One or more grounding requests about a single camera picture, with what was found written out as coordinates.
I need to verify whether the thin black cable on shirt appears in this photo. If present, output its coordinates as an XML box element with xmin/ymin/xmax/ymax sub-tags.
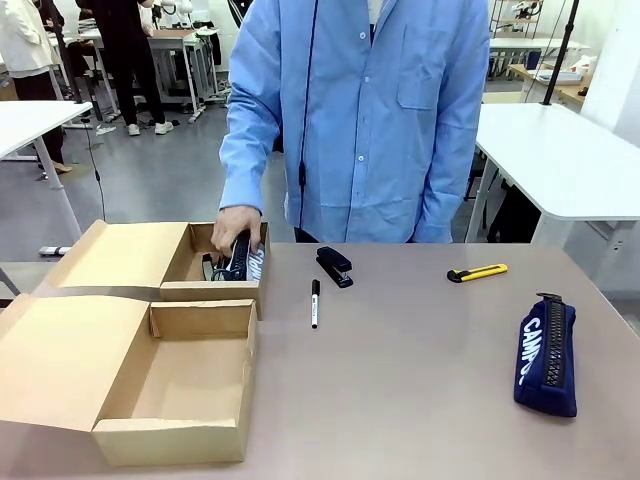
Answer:
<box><xmin>298</xmin><ymin>0</ymin><xmax>321</xmax><ymax>227</ymax></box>

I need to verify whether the white table with white legs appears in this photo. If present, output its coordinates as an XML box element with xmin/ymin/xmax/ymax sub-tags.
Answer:
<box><xmin>0</xmin><ymin>101</ymin><xmax>95</xmax><ymax>257</ymax></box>

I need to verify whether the person in white jacket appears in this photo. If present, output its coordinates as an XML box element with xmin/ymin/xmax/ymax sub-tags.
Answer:
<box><xmin>0</xmin><ymin>0</ymin><xmax>74</xmax><ymax>175</ymax></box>

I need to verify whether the person's right forearm blue sleeve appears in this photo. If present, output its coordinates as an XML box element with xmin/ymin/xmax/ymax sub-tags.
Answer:
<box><xmin>219</xmin><ymin>112</ymin><xmax>282</xmax><ymax>215</ymax></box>

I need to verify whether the person's right hand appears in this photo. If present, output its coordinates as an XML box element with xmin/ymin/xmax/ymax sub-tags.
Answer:
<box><xmin>210</xmin><ymin>205</ymin><xmax>264</xmax><ymax>259</ymax></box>

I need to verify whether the grey table with brown top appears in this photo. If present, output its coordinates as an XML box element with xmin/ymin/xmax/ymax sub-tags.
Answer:
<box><xmin>144</xmin><ymin>28</ymin><xmax>221</xmax><ymax>124</ymax></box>

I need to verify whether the person in blue shirt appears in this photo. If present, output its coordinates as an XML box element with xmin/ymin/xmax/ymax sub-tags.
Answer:
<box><xmin>219</xmin><ymin>0</ymin><xmax>491</xmax><ymax>245</ymax></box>

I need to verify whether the wooden desk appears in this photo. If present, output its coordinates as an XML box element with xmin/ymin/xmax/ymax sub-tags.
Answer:
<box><xmin>507</xmin><ymin>62</ymin><xmax>589</xmax><ymax>109</ymax></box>

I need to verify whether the white table with rounded corner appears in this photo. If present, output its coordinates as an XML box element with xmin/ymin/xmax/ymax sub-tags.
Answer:
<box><xmin>462</xmin><ymin>102</ymin><xmax>640</xmax><ymax>301</ymax></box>

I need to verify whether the black and white marker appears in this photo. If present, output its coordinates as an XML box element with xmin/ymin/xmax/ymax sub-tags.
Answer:
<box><xmin>310</xmin><ymin>278</ymin><xmax>322</xmax><ymax>330</ymax></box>

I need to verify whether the brown cardboard box with lid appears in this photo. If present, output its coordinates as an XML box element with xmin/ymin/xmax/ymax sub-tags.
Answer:
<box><xmin>47</xmin><ymin>219</ymin><xmax>272</xmax><ymax>321</ymax></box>
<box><xmin>0</xmin><ymin>293</ymin><xmax>260</xmax><ymax>467</ymax></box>

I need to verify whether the person in black clothes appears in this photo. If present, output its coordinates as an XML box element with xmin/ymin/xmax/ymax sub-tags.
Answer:
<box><xmin>77</xmin><ymin>0</ymin><xmax>175</xmax><ymax>137</ymax></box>

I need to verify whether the black tripod pole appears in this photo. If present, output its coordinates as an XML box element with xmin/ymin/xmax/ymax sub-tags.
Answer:
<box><xmin>542</xmin><ymin>0</ymin><xmax>581</xmax><ymax>106</ymax></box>
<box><xmin>47</xmin><ymin>0</ymin><xmax>85</xmax><ymax>105</ymax></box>

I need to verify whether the thin black hanging cable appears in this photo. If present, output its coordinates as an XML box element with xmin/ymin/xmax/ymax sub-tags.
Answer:
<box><xmin>79</xmin><ymin>114</ymin><xmax>107</xmax><ymax>224</ymax></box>

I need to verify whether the navy CAMPUS pencil case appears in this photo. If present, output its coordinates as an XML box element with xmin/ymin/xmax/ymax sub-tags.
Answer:
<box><xmin>212</xmin><ymin>231</ymin><xmax>267</xmax><ymax>283</ymax></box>
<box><xmin>512</xmin><ymin>292</ymin><xmax>579</xmax><ymax>419</ymax></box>

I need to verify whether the yellow utility knife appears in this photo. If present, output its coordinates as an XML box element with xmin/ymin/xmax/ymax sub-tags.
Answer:
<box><xmin>446</xmin><ymin>263</ymin><xmax>509</xmax><ymax>284</ymax></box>

